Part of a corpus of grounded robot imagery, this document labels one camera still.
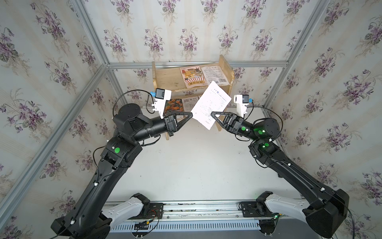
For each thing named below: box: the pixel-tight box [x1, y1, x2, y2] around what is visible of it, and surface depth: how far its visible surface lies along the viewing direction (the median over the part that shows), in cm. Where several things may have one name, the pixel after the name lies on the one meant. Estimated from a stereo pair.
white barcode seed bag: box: [201, 65, 230, 86], surface depth 78 cm
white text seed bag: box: [190, 80, 232, 130], surface depth 52 cm
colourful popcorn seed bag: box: [179, 66, 209, 89], surface depth 78 cm
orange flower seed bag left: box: [162, 98, 185, 117], surface depth 94 cm
